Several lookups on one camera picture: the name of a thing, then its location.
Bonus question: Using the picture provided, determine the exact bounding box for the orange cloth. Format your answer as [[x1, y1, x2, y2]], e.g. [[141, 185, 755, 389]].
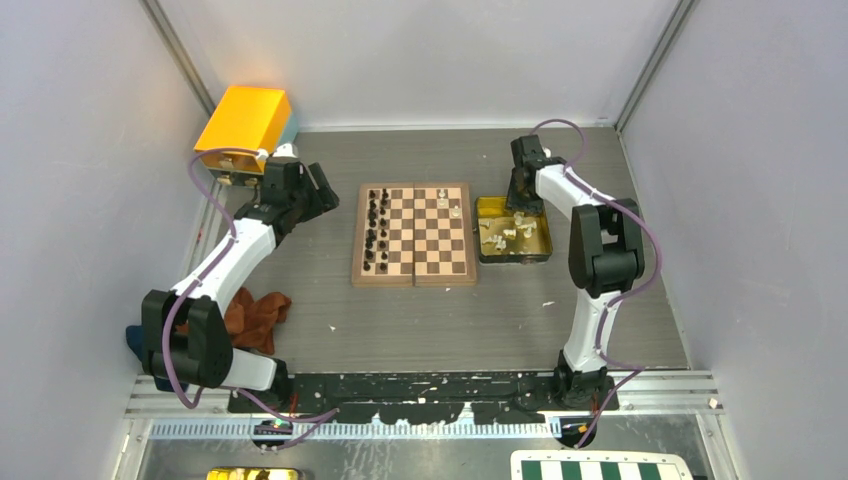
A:
[[224, 287, 292, 355]]

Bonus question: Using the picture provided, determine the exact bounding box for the green white checkered board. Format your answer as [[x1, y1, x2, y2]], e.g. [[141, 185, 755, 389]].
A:
[[510, 450, 694, 480]]

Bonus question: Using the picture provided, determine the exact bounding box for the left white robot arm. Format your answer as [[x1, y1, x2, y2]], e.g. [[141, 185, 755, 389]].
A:
[[141, 147, 339, 413]]

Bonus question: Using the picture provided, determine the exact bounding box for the gold tin front edge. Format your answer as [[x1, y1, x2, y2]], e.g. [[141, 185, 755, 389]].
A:
[[206, 467, 304, 480]]

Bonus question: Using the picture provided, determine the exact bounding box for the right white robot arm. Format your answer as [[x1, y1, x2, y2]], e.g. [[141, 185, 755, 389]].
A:
[[507, 135, 645, 411]]

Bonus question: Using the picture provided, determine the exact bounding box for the wooden chess board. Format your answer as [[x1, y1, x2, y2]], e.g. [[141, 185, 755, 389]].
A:
[[351, 182, 478, 288]]

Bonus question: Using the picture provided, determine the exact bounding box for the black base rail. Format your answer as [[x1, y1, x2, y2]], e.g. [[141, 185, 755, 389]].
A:
[[227, 369, 619, 426]]

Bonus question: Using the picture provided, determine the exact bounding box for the yellow teal drawer box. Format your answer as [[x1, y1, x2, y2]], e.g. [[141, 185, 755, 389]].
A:
[[194, 85, 300, 188]]

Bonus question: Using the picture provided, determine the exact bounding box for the gold tin tray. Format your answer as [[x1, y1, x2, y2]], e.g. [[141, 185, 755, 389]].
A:
[[474, 196, 553, 264]]

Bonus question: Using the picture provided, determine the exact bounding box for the dark blue cloth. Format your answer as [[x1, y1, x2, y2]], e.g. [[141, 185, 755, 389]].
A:
[[125, 325, 144, 361]]

